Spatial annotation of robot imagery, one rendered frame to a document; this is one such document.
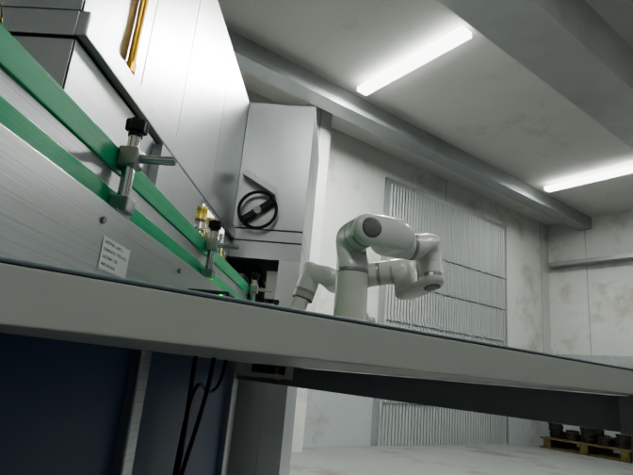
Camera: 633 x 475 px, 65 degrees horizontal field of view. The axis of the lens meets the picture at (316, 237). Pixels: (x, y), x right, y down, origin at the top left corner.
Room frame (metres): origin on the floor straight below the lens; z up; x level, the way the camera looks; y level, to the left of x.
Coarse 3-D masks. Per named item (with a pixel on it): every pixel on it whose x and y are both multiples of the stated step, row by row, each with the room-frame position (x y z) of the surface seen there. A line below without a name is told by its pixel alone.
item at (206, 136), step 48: (0, 0) 0.92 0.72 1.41; (48, 0) 0.92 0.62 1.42; (96, 0) 0.95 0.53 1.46; (192, 0) 1.48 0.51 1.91; (48, 48) 0.92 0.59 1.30; (96, 48) 0.95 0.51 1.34; (144, 48) 1.21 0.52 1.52; (192, 48) 1.56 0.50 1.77; (96, 96) 1.03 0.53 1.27; (144, 96) 1.22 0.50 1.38; (192, 96) 1.64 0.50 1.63; (240, 96) 2.32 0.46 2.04; (144, 144) 1.32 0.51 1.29; (192, 144) 1.72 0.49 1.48; (240, 144) 2.47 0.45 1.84
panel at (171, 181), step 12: (156, 144) 1.38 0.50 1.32; (156, 168) 1.38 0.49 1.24; (168, 168) 1.45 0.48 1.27; (180, 168) 1.55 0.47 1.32; (156, 180) 1.38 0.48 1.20; (168, 180) 1.47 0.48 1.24; (180, 180) 1.57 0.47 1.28; (168, 192) 1.48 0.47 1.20; (180, 192) 1.59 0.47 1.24; (192, 192) 1.72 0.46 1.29; (180, 204) 1.61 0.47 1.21; (192, 204) 1.74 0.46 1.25; (204, 204) 1.89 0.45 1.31; (192, 216) 1.76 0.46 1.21; (216, 216) 2.08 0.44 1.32
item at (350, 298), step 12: (336, 276) 1.43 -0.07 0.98; (348, 276) 1.40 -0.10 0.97; (360, 276) 1.40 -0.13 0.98; (336, 288) 1.43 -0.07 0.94; (348, 288) 1.40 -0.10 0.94; (360, 288) 1.40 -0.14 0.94; (336, 300) 1.42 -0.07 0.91; (348, 300) 1.40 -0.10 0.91; (360, 300) 1.40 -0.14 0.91; (336, 312) 1.42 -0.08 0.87; (348, 312) 1.40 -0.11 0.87; (360, 312) 1.41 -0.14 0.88
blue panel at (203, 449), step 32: (0, 352) 0.47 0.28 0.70; (32, 352) 0.52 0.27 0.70; (64, 352) 0.58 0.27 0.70; (96, 352) 0.66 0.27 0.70; (128, 352) 0.76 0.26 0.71; (160, 352) 0.90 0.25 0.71; (0, 384) 0.48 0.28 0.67; (32, 384) 0.53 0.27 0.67; (64, 384) 0.60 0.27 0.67; (96, 384) 0.68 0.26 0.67; (160, 384) 0.93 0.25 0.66; (224, 384) 1.47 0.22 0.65; (0, 416) 0.49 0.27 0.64; (32, 416) 0.55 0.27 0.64; (64, 416) 0.61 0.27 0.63; (96, 416) 0.69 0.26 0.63; (160, 416) 0.96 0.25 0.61; (192, 416) 1.18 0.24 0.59; (0, 448) 0.51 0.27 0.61; (32, 448) 0.56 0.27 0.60; (64, 448) 0.63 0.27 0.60; (96, 448) 0.71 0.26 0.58; (160, 448) 0.98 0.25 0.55; (192, 448) 1.22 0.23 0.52
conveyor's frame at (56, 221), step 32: (0, 128) 0.37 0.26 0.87; (0, 160) 0.38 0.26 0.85; (32, 160) 0.42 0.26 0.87; (0, 192) 0.39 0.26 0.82; (32, 192) 0.43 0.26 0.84; (64, 192) 0.48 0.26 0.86; (0, 224) 0.40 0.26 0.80; (32, 224) 0.44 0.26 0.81; (64, 224) 0.49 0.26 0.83; (96, 224) 0.55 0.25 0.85; (128, 224) 0.64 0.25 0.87; (32, 256) 0.45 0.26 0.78; (64, 256) 0.50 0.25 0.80; (96, 256) 0.57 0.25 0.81; (128, 256) 0.65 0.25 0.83; (160, 256) 0.77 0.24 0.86
